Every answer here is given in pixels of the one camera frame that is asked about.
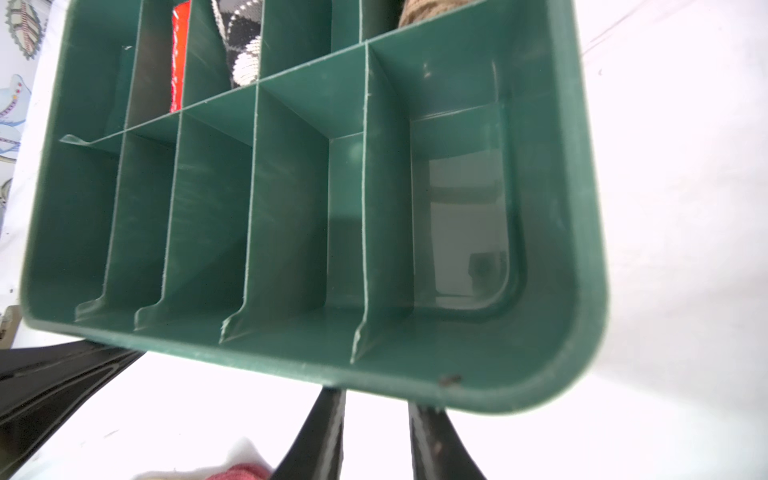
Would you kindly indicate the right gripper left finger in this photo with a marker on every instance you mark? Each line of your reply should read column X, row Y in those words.
column 317, row 452

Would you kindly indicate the green divided organizer tray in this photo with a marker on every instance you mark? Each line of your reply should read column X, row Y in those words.
column 407, row 211

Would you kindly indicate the small beige block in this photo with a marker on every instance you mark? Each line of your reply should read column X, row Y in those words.
column 11, row 319

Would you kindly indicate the striped tan maroon purple sock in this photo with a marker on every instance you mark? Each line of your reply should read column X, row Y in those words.
column 243, row 471

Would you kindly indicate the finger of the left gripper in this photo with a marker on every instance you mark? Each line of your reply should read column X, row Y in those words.
column 42, row 387

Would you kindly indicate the red rolled sock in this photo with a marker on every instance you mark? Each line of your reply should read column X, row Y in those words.
column 180, row 26

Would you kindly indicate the black white argyle rolled sock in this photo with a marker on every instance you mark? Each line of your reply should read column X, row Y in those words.
column 239, row 23

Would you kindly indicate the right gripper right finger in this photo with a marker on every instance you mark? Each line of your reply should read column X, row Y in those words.
column 436, row 449

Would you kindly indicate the brown checkered rolled sock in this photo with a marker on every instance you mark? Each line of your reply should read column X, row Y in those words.
column 415, row 11

